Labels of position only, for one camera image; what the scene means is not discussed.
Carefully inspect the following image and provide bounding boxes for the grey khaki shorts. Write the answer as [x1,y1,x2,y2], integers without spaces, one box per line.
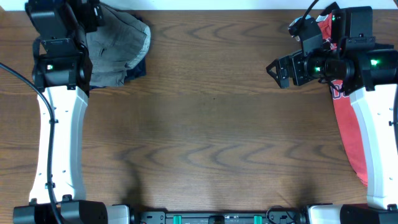
[85,3,152,88]

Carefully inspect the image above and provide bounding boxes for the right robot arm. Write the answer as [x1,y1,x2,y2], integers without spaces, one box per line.
[266,6,397,223]

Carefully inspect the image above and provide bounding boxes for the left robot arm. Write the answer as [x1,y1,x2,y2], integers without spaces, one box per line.
[13,0,131,223]

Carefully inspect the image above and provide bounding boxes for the black garment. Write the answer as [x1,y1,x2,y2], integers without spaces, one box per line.
[317,2,394,50]

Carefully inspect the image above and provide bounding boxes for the red soccer t-shirt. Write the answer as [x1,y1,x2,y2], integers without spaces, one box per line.
[317,12,369,187]

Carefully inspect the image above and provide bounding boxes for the folded navy blue shorts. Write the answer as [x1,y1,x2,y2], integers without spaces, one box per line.
[88,12,147,91]

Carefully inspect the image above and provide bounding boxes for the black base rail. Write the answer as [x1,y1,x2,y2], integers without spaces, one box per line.
[139,208,307,224]

